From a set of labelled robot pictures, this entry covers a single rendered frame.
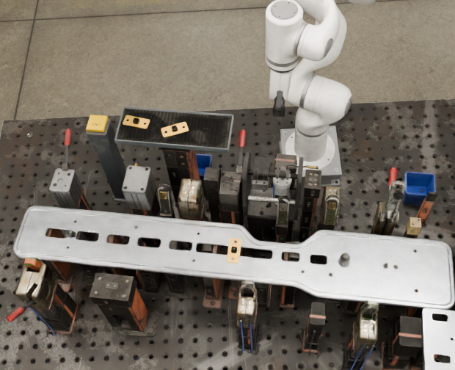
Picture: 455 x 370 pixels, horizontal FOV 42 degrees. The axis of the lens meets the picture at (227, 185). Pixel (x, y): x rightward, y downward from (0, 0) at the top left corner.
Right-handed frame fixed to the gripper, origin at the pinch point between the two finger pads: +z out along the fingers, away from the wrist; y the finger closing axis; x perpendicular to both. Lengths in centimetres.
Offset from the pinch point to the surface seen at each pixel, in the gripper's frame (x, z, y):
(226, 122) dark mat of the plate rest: -17.7, 28.7, -12.3
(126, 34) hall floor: -107, 145, -161
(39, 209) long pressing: -77, 44, 17
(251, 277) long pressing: -5, 45, 33
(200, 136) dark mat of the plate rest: -25.2, 28.7, -6.0
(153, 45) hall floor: -88, 145, -153
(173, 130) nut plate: -34.0, 27.5, -6.9
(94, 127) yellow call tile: -60, 29, -6
